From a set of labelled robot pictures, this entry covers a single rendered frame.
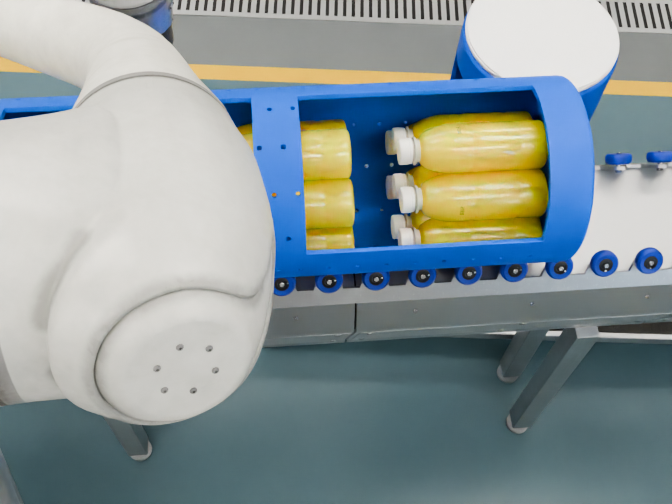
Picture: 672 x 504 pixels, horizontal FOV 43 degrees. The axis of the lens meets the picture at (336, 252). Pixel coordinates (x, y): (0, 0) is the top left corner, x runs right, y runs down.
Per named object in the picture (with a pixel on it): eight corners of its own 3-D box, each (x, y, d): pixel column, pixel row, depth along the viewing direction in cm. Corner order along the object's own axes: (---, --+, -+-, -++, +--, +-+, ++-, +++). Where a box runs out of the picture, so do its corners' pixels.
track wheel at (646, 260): (666, 249, 137) (661, 245, 139) (639, 251, 137) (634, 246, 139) (663, 275, 139) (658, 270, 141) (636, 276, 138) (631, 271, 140)
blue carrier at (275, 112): (555, 291, 137) (613, 201, 112) (2, 324, 131) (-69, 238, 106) (523, 144, 150) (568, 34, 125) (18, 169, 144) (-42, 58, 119)
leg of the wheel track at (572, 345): (529, 433, 223) (603, 339, 168) (507, 434, 223) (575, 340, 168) (525, 411, 226) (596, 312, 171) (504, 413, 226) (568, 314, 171)
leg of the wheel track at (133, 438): (152, 460, 216) (100, 371, 161) (128, 462, 216) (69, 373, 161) (152, 438, 219) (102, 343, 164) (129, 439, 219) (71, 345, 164)
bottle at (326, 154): (348, 175, 127) (216, 182, 125) (346, 126, 125) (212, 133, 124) (353, 181, 120) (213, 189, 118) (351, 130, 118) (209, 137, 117)
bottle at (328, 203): (349, 179, 128) (218, 185, 127) (353, 176, 121) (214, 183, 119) (351, 227, 128) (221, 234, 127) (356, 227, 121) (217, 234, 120)
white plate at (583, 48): (492, -41, 161) (491, -36, 162) (444, 60, 148) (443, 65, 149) (635, 4, 157) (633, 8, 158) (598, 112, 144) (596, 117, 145)
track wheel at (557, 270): (560, 250, 135) (556, 246, 137) (542, 272, 137) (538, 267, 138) (580, 265, 137) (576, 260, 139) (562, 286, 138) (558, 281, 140)
